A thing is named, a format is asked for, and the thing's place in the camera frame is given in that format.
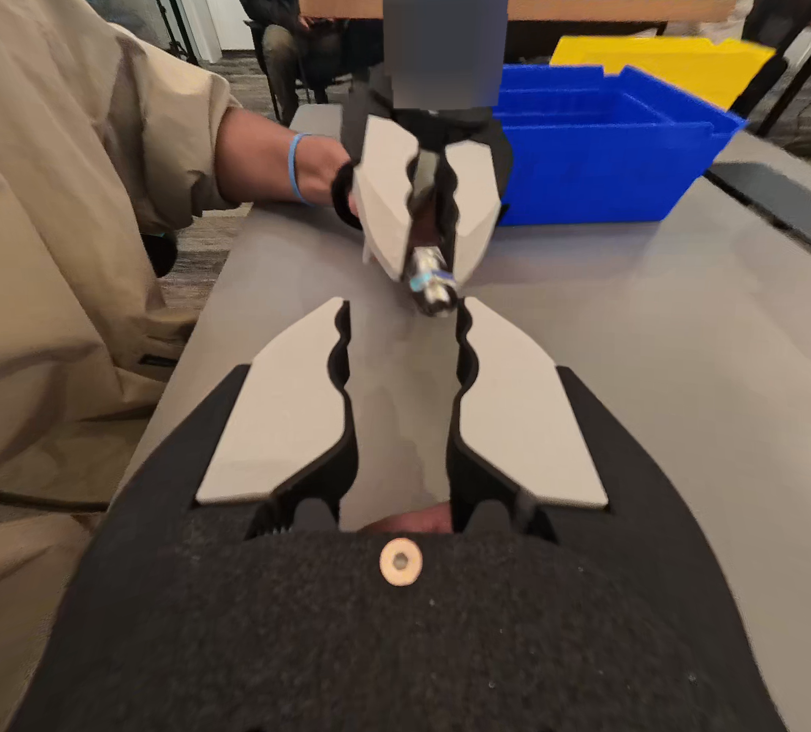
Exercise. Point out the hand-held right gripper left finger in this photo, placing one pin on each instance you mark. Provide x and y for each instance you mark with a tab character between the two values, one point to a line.
279	421

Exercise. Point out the yellow plastic bin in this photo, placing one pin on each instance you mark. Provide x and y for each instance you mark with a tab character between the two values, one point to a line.
665	63

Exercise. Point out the person's left forearm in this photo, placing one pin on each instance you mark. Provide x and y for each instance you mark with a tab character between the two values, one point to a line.
253	155

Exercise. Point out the blue divided plastic bin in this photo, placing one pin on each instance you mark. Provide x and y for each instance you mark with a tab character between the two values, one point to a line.
602	187

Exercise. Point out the black desk mat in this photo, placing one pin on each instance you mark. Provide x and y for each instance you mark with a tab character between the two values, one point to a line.
760	190

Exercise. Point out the silver hex bolt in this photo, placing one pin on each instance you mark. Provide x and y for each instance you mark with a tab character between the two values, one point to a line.
437	301

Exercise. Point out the person's left hand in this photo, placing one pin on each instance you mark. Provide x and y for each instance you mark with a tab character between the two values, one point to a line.
323	174

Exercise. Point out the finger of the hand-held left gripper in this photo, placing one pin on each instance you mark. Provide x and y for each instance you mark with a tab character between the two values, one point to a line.
478	206
383	193

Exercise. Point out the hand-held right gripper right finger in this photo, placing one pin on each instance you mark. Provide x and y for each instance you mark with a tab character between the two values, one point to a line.
526	421

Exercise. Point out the blue wristband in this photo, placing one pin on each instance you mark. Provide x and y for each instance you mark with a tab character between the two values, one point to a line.
293	168

